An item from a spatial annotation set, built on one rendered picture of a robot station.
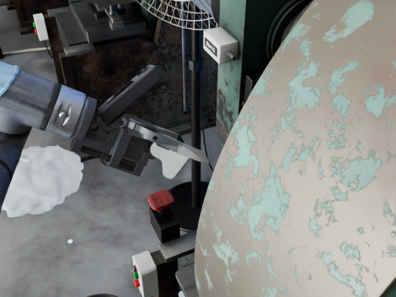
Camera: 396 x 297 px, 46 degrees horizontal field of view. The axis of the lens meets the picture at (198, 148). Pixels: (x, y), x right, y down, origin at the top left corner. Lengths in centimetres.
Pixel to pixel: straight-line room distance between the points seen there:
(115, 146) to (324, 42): 45
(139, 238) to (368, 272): 198
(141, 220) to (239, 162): 195
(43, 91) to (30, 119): 4
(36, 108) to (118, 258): 155
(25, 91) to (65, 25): 195
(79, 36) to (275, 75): 217
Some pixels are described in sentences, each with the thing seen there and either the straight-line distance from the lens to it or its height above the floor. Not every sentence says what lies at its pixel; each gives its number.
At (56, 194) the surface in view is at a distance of 235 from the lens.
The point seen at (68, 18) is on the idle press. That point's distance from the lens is 271.
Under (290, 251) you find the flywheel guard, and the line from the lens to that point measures 35.
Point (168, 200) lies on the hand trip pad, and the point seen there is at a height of 76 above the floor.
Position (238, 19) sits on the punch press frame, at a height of 138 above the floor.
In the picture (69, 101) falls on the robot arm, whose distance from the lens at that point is 71.
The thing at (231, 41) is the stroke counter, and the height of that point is 133.
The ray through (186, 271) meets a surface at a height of 78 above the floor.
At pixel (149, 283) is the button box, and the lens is 142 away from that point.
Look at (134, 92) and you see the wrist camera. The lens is 73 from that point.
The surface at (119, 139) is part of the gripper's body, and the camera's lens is 72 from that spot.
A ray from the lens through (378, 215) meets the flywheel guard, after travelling 30.
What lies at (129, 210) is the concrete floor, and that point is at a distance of 237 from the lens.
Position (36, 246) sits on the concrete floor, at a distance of 233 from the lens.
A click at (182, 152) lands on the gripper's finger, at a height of 128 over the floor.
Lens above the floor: 174
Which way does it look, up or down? 40 degrees down
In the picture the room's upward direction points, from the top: straight up
